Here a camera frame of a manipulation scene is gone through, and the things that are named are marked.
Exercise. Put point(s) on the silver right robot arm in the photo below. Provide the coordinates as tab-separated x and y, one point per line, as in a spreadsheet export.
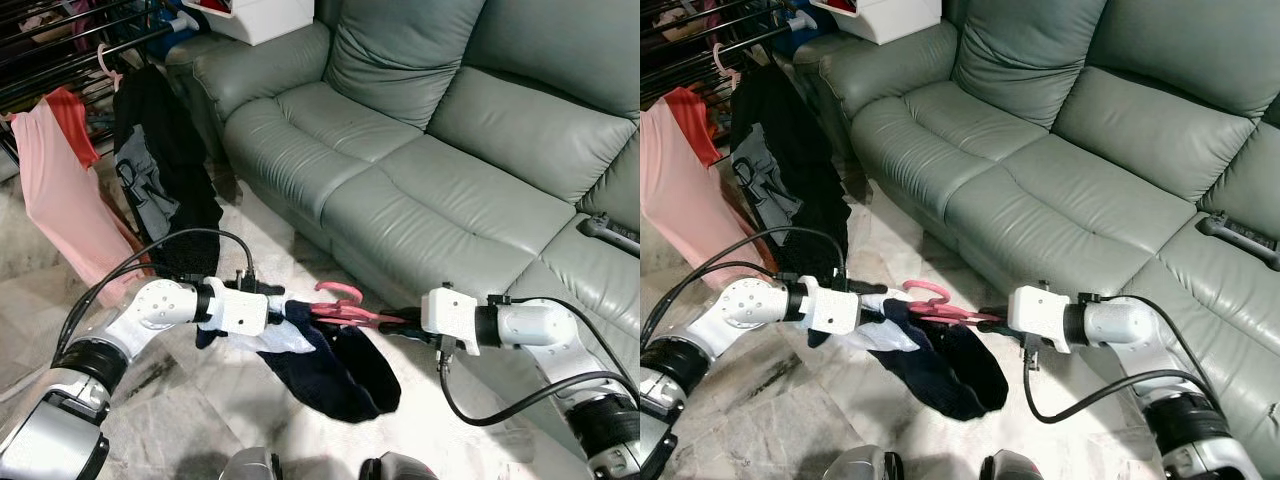
1115	325
530	325

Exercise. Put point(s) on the grey robot right leg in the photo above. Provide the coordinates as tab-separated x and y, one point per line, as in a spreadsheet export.
400	470
1012	470

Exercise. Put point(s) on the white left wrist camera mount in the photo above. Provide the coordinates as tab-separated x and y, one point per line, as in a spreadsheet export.
238	308
828	306

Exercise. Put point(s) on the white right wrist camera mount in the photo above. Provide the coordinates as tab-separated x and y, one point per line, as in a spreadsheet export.
1035	312
448	312

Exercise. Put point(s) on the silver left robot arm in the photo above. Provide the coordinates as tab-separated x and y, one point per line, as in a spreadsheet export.
150	305
745	305

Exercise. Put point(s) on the white red box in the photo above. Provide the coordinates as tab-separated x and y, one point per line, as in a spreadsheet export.
890	22
260	22

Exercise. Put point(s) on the pink shirt with red sleeves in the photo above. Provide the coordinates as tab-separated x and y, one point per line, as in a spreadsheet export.
60	190
680	190

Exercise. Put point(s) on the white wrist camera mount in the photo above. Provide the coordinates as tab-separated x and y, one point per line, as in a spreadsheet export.
828	306
1035	312
238	308
448	312

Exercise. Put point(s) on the black metal drying rack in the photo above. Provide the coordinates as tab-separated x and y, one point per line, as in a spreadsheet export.
700	40
140	35

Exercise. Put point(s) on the pink plastic hanger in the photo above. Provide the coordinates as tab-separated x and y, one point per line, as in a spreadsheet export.
350	314
940	312
722	66
106	68

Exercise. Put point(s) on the navy shorts with white lining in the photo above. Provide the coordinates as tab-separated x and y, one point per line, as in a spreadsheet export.
935	375
330	375

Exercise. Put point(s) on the blue garment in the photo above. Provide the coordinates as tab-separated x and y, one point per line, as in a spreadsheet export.
800	30
185	35

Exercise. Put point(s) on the black remote control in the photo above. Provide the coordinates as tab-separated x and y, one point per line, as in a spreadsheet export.
612	235
1240	232

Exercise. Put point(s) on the grey robot left leg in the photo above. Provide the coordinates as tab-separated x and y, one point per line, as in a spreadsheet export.
250	468
860	466

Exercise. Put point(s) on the black shirt with grey print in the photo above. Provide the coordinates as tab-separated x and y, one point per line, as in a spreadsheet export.
815	200
185	190

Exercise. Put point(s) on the grey green leather sofa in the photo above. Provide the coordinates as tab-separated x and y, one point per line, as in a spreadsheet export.
1050	180
430	180

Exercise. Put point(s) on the grey robot leg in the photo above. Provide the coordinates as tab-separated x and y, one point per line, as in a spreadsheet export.
250	468
400	470
1012	470
860	466

